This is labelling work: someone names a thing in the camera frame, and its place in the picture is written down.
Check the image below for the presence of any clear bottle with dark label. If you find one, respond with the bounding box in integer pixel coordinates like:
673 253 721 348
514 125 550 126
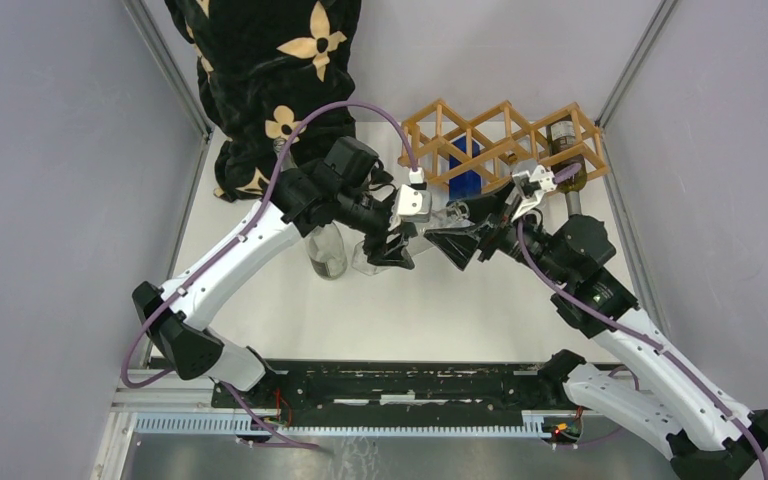
273 137 297 171

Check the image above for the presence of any wooden lattice wine rack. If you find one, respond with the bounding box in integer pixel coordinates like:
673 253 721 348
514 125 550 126
398 99 610 192

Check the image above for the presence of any blue square glass bottle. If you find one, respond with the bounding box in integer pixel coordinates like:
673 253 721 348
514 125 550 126
446 135 491 200

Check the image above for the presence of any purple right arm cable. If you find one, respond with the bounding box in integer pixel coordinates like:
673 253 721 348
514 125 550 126
516 162 768 480

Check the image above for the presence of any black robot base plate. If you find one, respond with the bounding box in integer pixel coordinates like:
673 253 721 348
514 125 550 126
241 359 577 430

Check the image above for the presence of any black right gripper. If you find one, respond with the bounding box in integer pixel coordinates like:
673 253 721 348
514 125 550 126
425 176 572 285

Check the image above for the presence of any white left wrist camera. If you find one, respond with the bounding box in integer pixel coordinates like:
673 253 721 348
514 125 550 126
393 184 432 223

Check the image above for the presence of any green wine bottle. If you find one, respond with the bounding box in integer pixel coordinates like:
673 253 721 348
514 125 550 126
547 115 587 215

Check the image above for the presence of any black floral plush blanket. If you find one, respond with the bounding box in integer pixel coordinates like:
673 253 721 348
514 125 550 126
166 1 362 203

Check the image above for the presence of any clear glass bottle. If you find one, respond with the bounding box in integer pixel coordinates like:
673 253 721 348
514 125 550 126
351 201 469 276
503 152 519 166

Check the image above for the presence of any white slotted cable duct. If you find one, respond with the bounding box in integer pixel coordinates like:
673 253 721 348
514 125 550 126
133 412 551 440

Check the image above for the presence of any clear bottle with black label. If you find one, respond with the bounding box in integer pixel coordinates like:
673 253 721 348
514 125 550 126
304 223 348 280

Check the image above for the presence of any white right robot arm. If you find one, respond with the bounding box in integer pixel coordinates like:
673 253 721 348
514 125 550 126
424 185 768 479

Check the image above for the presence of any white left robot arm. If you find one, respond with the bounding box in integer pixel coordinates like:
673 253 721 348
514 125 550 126
132 137 431 408

